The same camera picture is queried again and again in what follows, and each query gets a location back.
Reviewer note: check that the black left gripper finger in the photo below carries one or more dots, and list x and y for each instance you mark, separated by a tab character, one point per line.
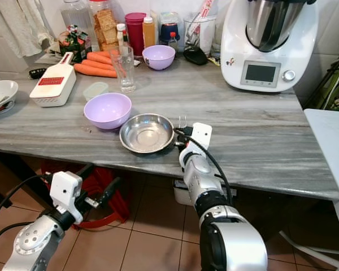
109	189
85	170

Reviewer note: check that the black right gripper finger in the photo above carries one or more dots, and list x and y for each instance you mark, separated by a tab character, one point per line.
176	141

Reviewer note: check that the metal fork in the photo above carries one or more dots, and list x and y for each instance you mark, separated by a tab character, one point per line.
183	122

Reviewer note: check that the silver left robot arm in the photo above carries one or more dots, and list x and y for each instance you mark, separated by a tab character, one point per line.
31	243

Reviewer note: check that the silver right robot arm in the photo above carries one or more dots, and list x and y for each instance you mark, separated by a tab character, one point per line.
240	243

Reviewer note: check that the red plastic stool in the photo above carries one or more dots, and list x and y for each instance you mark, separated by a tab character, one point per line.
118	197

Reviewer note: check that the stainless steel plate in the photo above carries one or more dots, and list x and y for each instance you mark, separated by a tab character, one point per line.
146	134

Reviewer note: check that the white plastic bin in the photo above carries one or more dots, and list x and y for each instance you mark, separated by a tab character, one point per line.
183	193

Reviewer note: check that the large purple plastic bowl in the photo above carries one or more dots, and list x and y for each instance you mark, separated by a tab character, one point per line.
107	110

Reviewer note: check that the small clear lidded container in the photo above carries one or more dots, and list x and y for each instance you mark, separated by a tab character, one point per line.
95	91

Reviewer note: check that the white grater with red blade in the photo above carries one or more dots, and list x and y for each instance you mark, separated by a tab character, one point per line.
52	92

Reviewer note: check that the small purple plastic bowl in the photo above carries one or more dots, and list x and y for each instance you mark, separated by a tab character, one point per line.
159	57

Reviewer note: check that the black pouch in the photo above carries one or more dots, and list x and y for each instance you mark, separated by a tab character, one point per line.
195	56

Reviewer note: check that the clear drinking glass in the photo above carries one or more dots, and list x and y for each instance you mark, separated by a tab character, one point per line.
122	70

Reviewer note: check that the orange carrot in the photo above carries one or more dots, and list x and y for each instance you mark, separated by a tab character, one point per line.
93	71
100	57
96	65

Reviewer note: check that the small red capped bottle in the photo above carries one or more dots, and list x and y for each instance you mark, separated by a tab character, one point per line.
173	40

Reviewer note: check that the white kitchen cooking machine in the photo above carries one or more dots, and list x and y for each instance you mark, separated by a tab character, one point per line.
237	51

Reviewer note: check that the black car key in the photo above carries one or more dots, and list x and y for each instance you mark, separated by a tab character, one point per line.
38	73

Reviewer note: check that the clear glass jug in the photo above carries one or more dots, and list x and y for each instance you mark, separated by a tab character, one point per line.
209	36

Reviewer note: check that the orange sauce bottle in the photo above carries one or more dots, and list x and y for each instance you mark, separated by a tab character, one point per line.
148	35

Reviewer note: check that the clear jar with blue contents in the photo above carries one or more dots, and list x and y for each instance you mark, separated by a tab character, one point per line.
169	29

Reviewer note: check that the white ceramic bowl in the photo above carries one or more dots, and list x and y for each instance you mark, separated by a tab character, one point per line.
3	90

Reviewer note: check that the maroon plastic canister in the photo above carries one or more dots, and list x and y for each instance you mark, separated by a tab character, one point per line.
135	33

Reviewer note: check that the small white capped sauce bottle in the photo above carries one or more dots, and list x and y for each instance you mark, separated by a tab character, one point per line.
122	35

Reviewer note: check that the green snack packet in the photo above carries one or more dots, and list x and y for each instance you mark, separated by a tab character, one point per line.
73	44

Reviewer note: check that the red and white long packet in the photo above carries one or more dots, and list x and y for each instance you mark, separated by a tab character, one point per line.
204	14

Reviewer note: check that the red lidded cracker jar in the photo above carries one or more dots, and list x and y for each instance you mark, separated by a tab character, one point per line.
104	25

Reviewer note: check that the white side table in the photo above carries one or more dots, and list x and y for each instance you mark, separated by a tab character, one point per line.
330	141

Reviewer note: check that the clear white capped bottle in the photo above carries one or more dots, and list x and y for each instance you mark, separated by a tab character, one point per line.
75	17

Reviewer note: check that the hanging beige towel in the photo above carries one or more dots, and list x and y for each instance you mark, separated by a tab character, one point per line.
22	25

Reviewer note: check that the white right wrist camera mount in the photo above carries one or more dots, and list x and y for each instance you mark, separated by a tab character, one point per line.
201	134

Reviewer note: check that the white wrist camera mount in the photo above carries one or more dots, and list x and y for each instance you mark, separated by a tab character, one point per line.
65	192
201	134

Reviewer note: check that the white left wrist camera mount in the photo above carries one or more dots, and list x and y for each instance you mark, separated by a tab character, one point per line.
65	192

